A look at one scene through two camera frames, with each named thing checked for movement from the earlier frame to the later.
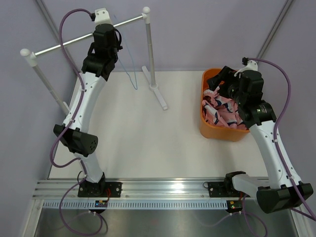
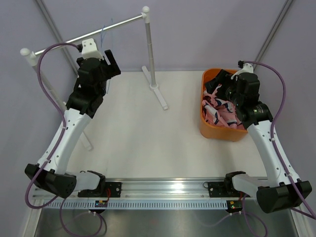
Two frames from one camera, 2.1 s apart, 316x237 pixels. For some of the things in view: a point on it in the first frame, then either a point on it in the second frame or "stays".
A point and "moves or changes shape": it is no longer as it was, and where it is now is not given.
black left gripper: [117, 47] → [112, 69]
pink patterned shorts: [221, 111] stays
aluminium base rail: [134, 189] stays
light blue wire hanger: [136, 88] moves or changes shape
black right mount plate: [217, 189] stays
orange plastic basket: [225, 133] stays
